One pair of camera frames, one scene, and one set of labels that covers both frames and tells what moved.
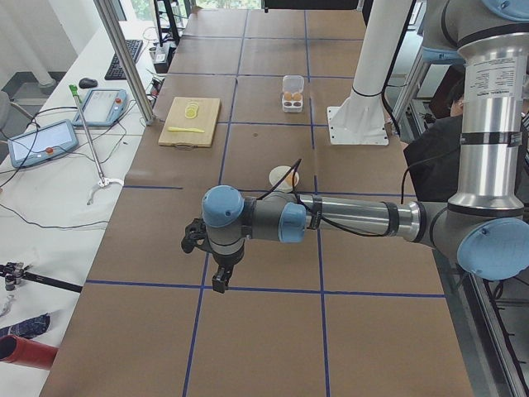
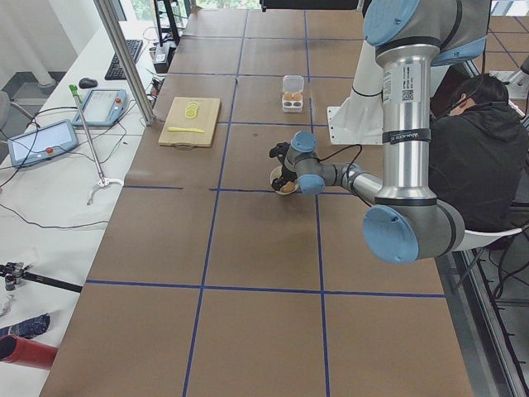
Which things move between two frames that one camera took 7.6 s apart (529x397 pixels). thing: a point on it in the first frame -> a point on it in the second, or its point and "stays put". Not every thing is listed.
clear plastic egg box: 293,87 stays put
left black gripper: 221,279 -> 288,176
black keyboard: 115,71 stays put
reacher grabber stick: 103,181 stays put
